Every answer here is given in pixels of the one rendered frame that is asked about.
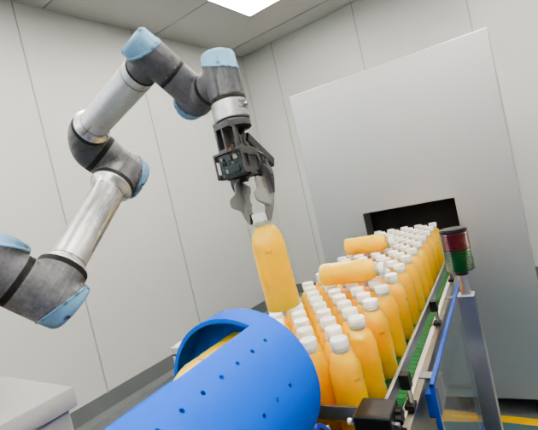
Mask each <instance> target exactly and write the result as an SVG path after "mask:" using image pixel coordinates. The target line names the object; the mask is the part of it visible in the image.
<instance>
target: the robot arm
mask: <svg viewBox="0 0 538 430"><path fill-rule="evenodd" d="M121 53H122V55H123V56H124V57H125V58H126V60H125V61H124V63H123V64H122V65H121V66H120V68H119V69H118V70H117V71H116V73H115V74H114V75H113V77H112V78H111V79H110V80H109V81H108V82H107V83H106V84H105V86H104V87H103V88H102V90H101V91H100V92H99V93H98V95H97V96H96V97H95V98H94V100H93V101H92V102H91V104H90V105H89V106H88V107H87V109H86V110H82V111H79V112H78V113H76V114H75V116H74V117H73V119H72V120H71V122H70V124H69V127H68V130H67V141H68V146H69V149H70V151H71V154H72V156H73V157H74V159H75V160H76V161H77V162H78V164H80V165H81V166H82V167H84V168H85V169H86V170H87V171H89V172H90V173H92V175H91V178H90V182H91V189H90V190H89V192H88V193H87V195H86V196H85V198H84V199H83V201H82V202H81V204H80V206H79V208H78V209H77V211H76V212H75V214H74V215H73V217H72V218H71V220H70V221H69V223H68V225H67V227H66V228H65V229H64V231H63V232H62V234H61V236H60V237H59V239H58V241H57V242H56V244H55V245H54V246H53V248H52V250H51V251H50V252H49V253H42V254H40V255H39V257H38V259H35V258H34V257H32V256H30V253H31V250H32V249H31V247H30V246H29V245H28V244H26V243H25V242H24V241H22V240H20V239H18V238H16V237H14V236H12V235H8V234H5V233H3V232H0V306H1V307H2V308H4V309H6V310H9V311H12V312H13V313H15V314H17V315H20V316H22V317H24V318H26V319H28V320H31V321H33V322H35V324H40V325H42V326H45V327H46V328H52V329H54V328H59V327H60V326H62V325H63V324H64V323H66V322H67V321H68V320H69V319H70V318H71V317H72V316H73V315H74V313H75V312H76V311H77V310H78V309H79V308H80V306H81V305H82V304H83V303H84V301H85V299H86V298H87V296H88V294H89V292H90V288H89V287H88V285H85V281H86V279H87V277H88V272H87V270H86V268H85V267H86V266H87V264H88V262H89V261H90V259H91V256H92V254H93V253H94V252H95V250H96V247H97V245H98V243H99V242H100V240H101V239H102V236H103V234H104V233H105V231H106V229H107V227H108V225H109V224H110V222H111V220H112V218H113V216H114V215H115V213H116V211H117V209H118V207H119V205H120V203H121V202H122V201H126V200H129V199H132V198H134V197H136V196H137V195H138V194H139V193H140V191H141V190H142V188H143V186H144V185H145V184H146V182H147V179H148V177H149V165H148V164H147V163H146V162H145V161H144V160H142V158H141V157H140V156H138V155H136V154H134V153H133V152H132V151H131V150H129V149H128V148H126V147H125V146H124V145H122V144H121V143H120V142H118V141H117V140H115V139H114V138H112V137H111V136H110V130H111V129H112V128H113V127H114V126H115V125H116V124H117V123H118V122H119V121H120V120H121V119H122V117H123V116H124V115H125V114H126V113H127V112H128V111H129V110H130V109H131V108H132V107H133V106H134V105H135V104H136V103H137V101H138V100H139V99H140V98H141V97H142V96H143V95H144V94H145V93H146V92H147V91H148V90H149V89H150V88H151V87H152V86H153V85H154V83H156V84H158V85H159V86H160V87H161V88H162V89H163V90H164V91H165V92H166V93H168V94H169V95H170V96H171V97H172V98H174V99H173V105H174V108H176V110H177V113H178V114H179V115H180V116H181V117H182V118H184V119H187V120H195V119H198V118H200V117H201V116H204V115H206V114H207V113H209V111H210V110H212V112H213V119H214V123H215V124H214V125H213V131H214V135H215V139H216V143H217V147H218V150H219V153H218V154H216V155H214V156H213V162H214V166H215V170H216V173H217V178H218V181H226V180H228V181H231V187H232V189H233V191H234V193H235V194H234V196H233V197H232V198H231V199H230V205H231V208H232V209H234V210H237V211H239V212H241V213H242V214H243V216H244V218H245V220H246V221H247V222H248V224H249V225H252V224H253V222H254V221H253V219H252V217H251V216H252V215H254V214H253V212H252V203H251V201H250V194H251V188H250V187H249V186H248V185H247V184H246V183H244V182H248V181H249V178H250V177H254V180H255V183H256V190H255V191H254V196H255V199H256V200H257V201H258V202H260V203H262V204H264V205H265V213H266V216H267V219H268V220H271V219H272V215H273V209H274V193H275V181H274V174H273V171H272V167H273V166H274V158H273V157H272V156H271V155H270V154H269V153H268V152H267V151H266V150H265V149H264V148H263V147H262V146H261V145H260V144H259V143H258V142H257V141H256V140H255V139H254V138H253V137H252V136H251V135H250V134H249V133H248V132H247V133H245V131H246V130H248V129H249V128H250V127H251V126H252V125H251V121H250V114H249V108H248V104H249V103H248V102H247V100H246V96H245V92H244V88H243V82H242V78H241V74H240V70H239V69H240V67H239V66H238V64H237V58H236V55H235V53H234V52H233V50H231V49H229V48H224V47H217V48H213V49H209V50H207V51H206V52H204V53H203V54H202V57H201V64H202V65H201V68H202V72H201V73H200V74H199V75H198V74H197V73H195V72H194V71H193V70H192V69H191V68H190V67H189V66H188V65H187V64H185V63H184V62H183V61H182V60H181V59H180V58H179V57H178V56H176V55H175V54H174V53H173V52H172V51H171V50H170V49H169V48H168V47H167V46H166V45H165V44H164V43H163V42H162V41H161V40H160V39H159V38H157V37H156V36H155V35H154V34H153V33H151V32H150V31H149V30H148V29H146V28H145V27H139V28H138V29H137V30H136V31H135V32H134V34H133V35H132V36H131V38H130V39H129V40H128V41H127V43H126V44H125V46H124V47H123V48H122V50H121ZM216 163H219V166H220V170H221V174H222V175H219V171H218V167H217V164H216Z"/></svg>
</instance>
